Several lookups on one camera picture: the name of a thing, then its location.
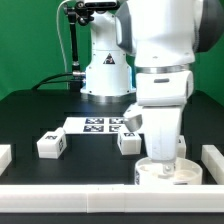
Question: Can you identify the paper sheet with markers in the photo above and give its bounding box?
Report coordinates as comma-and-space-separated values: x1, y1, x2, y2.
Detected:
63, 117, 124, 134

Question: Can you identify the white fence bar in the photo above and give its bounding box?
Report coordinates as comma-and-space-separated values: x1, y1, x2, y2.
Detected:
201, 145, 224, 185
0, 145, 12, 176
0, 185, 224, 213

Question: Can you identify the white right fence bar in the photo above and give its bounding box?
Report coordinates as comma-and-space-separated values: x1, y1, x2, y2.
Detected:
201, 145, 224, 185

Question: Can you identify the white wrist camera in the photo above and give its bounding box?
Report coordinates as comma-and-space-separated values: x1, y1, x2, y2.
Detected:
123, 103, 143, 132

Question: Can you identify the white front fence bar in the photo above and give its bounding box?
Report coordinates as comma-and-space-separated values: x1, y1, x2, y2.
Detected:
0, 185, 224, 213

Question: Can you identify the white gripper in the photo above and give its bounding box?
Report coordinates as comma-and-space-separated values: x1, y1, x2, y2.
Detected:
136, 70, 194, 177

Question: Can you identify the white left fence bar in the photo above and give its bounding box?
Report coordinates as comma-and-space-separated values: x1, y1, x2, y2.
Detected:
0, 145, 12, 176

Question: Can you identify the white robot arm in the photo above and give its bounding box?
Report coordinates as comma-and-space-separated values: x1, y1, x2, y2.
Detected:
81, 0, 224, 177

